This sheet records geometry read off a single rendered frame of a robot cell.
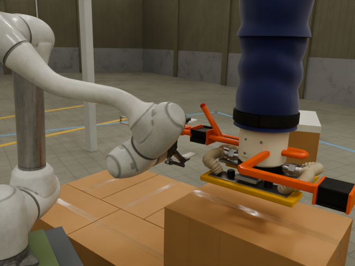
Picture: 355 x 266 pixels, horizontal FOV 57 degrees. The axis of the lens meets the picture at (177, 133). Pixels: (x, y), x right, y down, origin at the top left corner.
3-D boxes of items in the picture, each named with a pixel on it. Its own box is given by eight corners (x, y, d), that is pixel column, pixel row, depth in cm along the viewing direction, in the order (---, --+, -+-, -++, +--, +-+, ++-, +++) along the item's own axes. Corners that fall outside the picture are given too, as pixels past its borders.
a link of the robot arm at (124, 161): (147, 175, 109) (169, 154, 102) (112, 190, 97) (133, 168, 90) (130, 149, 112) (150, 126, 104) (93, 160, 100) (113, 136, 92)
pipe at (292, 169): (318, 172, 121) (320, 157, 119) (295, 195, 102) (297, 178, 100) (234, 153, 141) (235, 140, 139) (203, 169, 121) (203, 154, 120)
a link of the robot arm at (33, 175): (0, 224, 126) (33, 198, 147) (40, 230, 124) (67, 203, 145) (-15, 10, 105) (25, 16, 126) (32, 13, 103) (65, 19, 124)
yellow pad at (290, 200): (302, 197, 109) (304, 183, 107) (292, 208, 101) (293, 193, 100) (213, 172, 128) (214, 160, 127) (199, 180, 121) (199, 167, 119)
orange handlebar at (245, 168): (344, 165, 106) (346, 155, 105) (318, 198, 83) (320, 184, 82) (136, 122, 160) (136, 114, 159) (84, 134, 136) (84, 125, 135)
